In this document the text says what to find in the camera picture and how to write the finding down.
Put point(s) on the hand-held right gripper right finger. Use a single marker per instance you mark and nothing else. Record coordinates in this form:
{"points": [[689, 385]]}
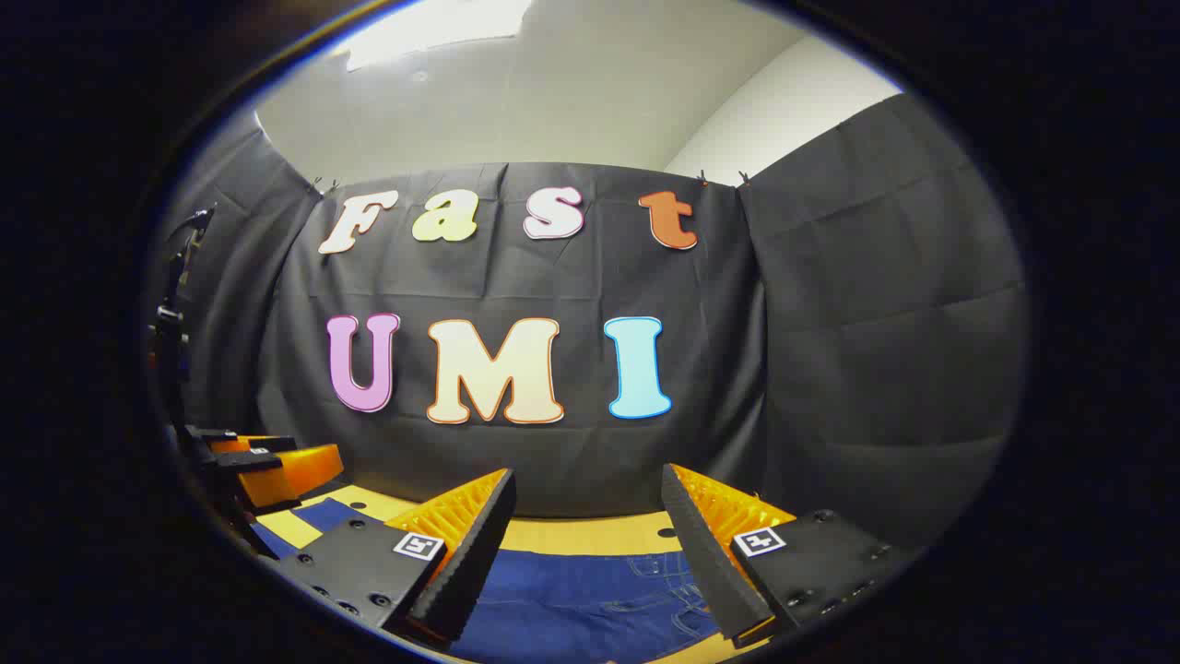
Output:
{"points": [[710, 563]]}

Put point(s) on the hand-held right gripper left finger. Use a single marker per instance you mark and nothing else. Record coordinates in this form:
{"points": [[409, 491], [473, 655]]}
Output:
{"points": [[466, 572]]}

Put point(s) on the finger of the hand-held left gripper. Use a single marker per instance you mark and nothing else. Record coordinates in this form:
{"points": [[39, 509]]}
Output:
{"points": [[290, 475], [249, 444]]}

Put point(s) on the blue jeans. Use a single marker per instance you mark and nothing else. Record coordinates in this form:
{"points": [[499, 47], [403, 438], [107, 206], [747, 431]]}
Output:
{"points": [[581, 599]]}

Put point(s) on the black backdrop cloth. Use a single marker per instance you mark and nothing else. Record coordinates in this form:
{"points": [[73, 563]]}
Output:
{"points": [[553, 456]]}

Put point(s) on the ceiling light panel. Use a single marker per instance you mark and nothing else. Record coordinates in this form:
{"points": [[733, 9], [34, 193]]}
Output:
{"points": [[433, 28]]}

